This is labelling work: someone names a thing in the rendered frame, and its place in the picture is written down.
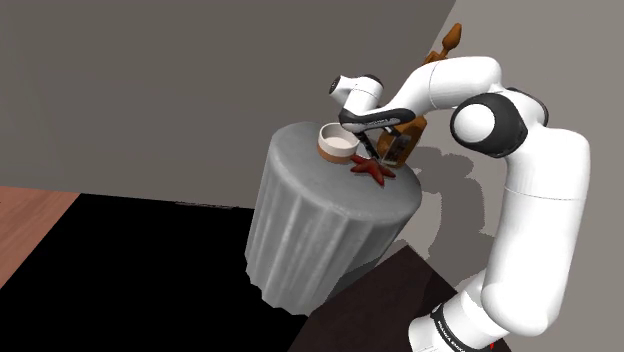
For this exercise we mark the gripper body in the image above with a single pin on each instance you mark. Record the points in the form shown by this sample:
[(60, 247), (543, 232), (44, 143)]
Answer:
[(370, 146)]

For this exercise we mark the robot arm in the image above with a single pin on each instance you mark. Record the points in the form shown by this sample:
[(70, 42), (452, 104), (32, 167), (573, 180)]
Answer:
[(536, 219)]

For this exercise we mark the red starfish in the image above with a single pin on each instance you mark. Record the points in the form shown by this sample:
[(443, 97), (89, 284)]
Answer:
[(371, 168)]

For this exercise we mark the amber bottle with brown stopper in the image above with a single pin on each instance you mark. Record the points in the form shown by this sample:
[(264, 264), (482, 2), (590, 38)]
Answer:
[(400, 146)]

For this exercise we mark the white and brown bowl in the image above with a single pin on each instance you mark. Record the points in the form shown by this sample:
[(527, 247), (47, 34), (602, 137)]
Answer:
[(336, 146)]

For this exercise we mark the round grey draped table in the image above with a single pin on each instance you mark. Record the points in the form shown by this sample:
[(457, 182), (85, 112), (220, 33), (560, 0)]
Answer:
[(317, 219)]

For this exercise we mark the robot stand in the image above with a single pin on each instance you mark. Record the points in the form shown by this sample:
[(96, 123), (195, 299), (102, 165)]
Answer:
[(370, 312)]

